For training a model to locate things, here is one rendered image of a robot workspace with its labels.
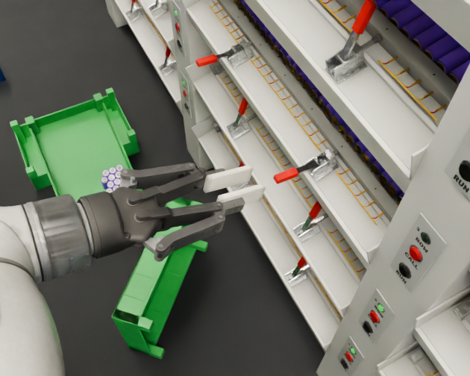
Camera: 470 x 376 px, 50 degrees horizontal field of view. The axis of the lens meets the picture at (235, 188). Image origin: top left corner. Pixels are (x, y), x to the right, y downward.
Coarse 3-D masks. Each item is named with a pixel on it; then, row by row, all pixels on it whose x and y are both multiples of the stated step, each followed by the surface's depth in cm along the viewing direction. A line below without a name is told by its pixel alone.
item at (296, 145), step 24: (192, 0) 97; (192, 24) 101; (216, 24) 94; (216, 48) 91; (240, 72) 87; (264, 72) 86; (264, 96) 84; (312, 96) 81; (264, 120) 83; (288, 120) 81; (288, 144) 79; (312, 144) 78; (312, 192) 79; (336, 192) 73; (336, 216) 71; (360, 216) 71; (360, 240) 69
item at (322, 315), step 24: (216, 144) 127; (216, 168) 124; (264, 216) 115; (264, 240) 113; (288, 240) 111; (288, 264) 109; (288, 288) 107; (312, 288) 105; (312, 312) 103; (336, 312) 101
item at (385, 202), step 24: (216, 0) 96; (240, 24) 89; (264, 48) 85; (288, 72) 82; (288, 96) 81; (312, 120) 78; (336, 144) 74; (360, 168) 71; (360, 192) 71; (384, 192) 69
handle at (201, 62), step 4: (232, 48) 86; (228, 52) 87; (232, 52) 87; (208, 56) 86; (212, 56) 86; (216, 56) 86; (220, 56) 86; (224, 56) 86; (228, 56) 86; (196, 60) 85; (200, 60) 85; (204, 60) 85; (208, 60) 85; (212, 60) 85; (216, 60) 86; (200, 64) 85; (204, 64) 85
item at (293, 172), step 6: (312, 162) 74; (318, 162) 73; (294, 168) 72; (300, 168) 73; (306, 168) 73; (312, 168) 73; (282, 174) 72; (288, 174) 72; (294, 174) 72; (276, 180) 71; (282, 180) 71
